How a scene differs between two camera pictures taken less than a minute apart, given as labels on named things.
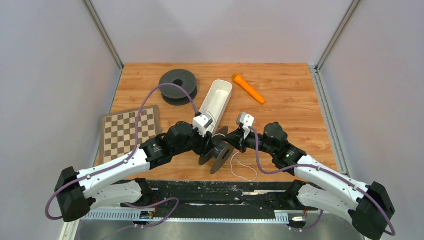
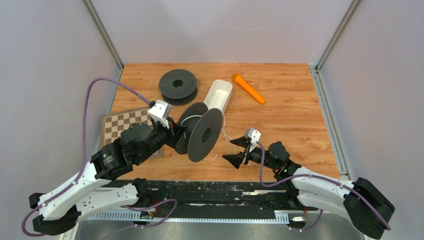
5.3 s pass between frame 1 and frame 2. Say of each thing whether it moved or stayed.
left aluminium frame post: stayed
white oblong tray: stayed
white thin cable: moved
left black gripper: moved
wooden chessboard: stayed
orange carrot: stayed
